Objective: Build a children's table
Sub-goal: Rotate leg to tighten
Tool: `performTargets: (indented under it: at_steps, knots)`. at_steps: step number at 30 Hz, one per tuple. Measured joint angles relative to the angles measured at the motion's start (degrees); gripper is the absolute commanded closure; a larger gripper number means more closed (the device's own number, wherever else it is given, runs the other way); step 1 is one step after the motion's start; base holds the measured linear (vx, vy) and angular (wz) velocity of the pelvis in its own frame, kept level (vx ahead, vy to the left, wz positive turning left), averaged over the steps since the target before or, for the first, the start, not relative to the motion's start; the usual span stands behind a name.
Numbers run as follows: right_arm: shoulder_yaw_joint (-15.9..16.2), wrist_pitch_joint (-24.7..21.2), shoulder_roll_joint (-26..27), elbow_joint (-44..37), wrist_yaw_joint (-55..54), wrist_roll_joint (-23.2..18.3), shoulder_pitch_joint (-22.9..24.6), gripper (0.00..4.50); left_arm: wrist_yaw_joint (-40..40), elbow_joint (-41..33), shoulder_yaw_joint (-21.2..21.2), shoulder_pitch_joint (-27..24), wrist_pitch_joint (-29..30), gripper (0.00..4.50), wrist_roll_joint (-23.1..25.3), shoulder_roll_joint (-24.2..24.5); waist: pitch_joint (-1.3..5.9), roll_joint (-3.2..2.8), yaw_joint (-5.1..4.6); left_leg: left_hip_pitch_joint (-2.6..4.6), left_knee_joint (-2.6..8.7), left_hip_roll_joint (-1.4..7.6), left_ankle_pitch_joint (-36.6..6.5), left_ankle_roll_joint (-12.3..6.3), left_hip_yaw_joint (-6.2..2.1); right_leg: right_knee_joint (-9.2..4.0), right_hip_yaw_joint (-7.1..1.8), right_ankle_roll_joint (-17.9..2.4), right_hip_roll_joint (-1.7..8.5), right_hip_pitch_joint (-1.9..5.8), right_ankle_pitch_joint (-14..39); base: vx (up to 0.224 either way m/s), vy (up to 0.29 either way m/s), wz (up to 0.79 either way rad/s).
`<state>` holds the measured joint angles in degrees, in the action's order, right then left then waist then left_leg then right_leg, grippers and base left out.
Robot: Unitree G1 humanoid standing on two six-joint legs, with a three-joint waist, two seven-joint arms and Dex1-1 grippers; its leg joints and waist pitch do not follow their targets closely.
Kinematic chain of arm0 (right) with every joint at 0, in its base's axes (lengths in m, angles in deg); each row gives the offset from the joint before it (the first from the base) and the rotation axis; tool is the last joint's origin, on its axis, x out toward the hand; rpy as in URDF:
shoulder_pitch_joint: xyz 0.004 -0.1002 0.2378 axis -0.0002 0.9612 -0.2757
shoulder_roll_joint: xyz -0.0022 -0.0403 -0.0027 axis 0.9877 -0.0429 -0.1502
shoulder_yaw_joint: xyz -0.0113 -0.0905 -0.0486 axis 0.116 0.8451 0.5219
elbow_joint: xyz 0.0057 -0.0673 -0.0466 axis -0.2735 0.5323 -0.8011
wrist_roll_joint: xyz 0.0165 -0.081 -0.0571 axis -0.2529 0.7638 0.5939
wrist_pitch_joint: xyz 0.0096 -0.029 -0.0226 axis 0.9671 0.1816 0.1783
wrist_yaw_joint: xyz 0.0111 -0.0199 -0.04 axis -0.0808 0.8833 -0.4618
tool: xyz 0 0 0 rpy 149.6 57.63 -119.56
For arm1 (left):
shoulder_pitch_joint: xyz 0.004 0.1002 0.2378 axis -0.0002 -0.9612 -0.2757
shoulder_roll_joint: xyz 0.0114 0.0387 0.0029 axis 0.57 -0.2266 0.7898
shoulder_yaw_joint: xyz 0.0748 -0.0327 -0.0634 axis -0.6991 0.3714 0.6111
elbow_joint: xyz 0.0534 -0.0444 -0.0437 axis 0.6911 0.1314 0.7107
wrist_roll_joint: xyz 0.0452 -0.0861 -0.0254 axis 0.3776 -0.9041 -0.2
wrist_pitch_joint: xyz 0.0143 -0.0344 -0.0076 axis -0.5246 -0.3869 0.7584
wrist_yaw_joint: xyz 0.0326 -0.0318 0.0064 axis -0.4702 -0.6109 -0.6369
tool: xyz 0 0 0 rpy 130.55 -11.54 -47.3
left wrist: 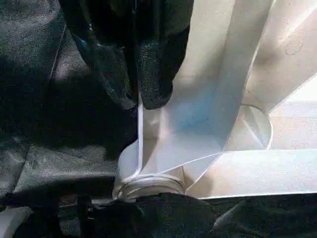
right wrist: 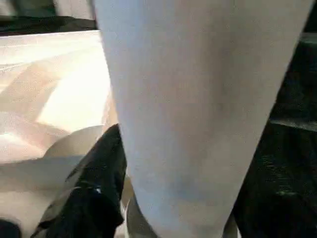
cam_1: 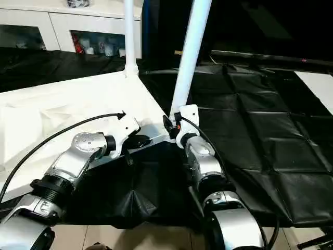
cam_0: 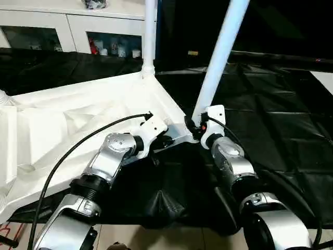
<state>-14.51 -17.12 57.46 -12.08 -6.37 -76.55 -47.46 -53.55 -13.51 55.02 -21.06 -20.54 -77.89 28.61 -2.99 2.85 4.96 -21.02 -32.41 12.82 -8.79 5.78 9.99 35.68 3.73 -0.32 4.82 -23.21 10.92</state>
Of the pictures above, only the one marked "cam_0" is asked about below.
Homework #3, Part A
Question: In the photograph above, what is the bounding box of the white plastic table leg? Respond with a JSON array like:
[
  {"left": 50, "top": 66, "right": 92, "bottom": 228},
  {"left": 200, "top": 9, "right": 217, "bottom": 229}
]
[
  {"left": 0, "top": 90, "right": 12, "bottom": 106},
  {"left": 140, "top": 0, "right": 158, "bottom": 80},
  {"left": 191, "top": 0, "right": 250, "bottom": 126}
]

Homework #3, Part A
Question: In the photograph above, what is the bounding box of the white plastic table top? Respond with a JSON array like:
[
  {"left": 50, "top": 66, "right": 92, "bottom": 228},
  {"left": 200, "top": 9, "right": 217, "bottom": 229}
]
[{"left": 0, "top": 73, "right": 199, "bottom": 222}]

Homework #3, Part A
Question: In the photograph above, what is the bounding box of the black plastic mat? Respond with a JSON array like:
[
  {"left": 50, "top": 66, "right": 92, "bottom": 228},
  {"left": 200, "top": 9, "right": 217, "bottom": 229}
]
[{"left": 0, "top": 47, "right": 333, "bottom": 230}]

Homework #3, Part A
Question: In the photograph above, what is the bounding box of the long black bar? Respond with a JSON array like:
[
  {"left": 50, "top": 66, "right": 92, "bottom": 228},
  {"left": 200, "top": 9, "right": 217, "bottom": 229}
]
[{"left": 229, "top": 50, "right": 333, "bottom": 67}]

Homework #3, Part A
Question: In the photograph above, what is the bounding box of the grey object on cabinet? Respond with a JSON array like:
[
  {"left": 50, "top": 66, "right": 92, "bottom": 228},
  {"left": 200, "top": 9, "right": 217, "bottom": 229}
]
[{"left": 83, "top": 0, "right": 109, "bottom": 10}]

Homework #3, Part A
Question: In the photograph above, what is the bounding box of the white cabinet with glass doors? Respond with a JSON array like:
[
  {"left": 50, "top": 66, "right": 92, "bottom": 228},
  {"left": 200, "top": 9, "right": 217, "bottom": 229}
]
[{"left": 0, "top": 0, "right": 158, "bottom": 58}]

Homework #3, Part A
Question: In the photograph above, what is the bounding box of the black stand foot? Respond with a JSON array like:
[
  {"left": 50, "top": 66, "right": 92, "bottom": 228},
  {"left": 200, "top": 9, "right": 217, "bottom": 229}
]
[{"left": 0, "top": 235, "right": 19, "bottom": 246}]

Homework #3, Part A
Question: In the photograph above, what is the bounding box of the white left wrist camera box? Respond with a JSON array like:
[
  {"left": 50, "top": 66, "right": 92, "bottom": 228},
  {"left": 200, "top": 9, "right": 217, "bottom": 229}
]
[{"left": 134, "top": 116, "right": 169, "bottom": 157}]

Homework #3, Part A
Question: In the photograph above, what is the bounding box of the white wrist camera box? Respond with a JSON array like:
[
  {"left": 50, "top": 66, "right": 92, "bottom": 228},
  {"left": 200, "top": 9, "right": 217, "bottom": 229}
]
[
  {"left": 199, "top": 105, "right": 227, "bottom": 150},
  {"left": 134, "top": 116, "right": 169, "bottom": 157}
]

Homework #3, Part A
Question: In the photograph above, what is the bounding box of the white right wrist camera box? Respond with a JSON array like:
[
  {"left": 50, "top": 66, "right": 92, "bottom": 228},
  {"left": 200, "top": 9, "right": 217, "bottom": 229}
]
[{"left": 199, "top": 105, "right": 227, "bottom": 150}]

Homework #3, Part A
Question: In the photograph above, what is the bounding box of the black left camera cable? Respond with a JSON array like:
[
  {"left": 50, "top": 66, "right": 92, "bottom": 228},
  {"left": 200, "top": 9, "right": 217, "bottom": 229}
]
[{"left": 26, "top": 112, "right": 153, "bottom": 250}]

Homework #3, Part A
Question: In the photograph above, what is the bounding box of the red floor cable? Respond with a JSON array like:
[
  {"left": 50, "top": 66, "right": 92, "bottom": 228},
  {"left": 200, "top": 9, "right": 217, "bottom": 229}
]
[{"left": 0, "top": 221, "right": 21, "bottom": 245}]

